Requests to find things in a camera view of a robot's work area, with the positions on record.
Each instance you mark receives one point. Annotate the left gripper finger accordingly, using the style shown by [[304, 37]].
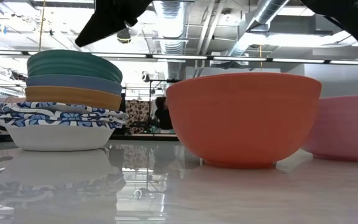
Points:
[[110, 18]]

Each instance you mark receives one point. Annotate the green plastic bowl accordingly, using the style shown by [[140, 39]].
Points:
[[73, 65]]

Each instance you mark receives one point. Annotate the blue plastic bowl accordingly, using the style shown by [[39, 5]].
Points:
[[73, 83]]

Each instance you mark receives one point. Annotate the orange-brown plastic bowl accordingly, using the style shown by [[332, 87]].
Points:
[[73, 97]]

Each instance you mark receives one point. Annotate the blue patterned paper bowl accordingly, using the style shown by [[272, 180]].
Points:
[[99, 110], [26, 104], [61, 137], [42, 117]]

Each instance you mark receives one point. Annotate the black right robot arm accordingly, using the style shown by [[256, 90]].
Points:
[[353, 18]]

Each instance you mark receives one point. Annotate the black dome lamp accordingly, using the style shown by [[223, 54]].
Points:
[[124, 36]]

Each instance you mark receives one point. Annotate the brown patterned panel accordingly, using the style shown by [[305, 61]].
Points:
[[137, 115]]

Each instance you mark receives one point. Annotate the horizontal light bar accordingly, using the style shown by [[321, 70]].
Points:
[[228, 58]]

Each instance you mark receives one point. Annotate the red-orange plastic bowl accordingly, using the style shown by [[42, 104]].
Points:
[[244, 124]]

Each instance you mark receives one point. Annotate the pink plastic bowl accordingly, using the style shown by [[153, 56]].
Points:
[[346, 130]]

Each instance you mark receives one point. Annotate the wide silver ventilation duct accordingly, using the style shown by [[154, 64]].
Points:
[[171, 25]]

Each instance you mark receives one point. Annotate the slim silver ventilation duct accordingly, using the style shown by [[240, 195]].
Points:
[[259, 15]]

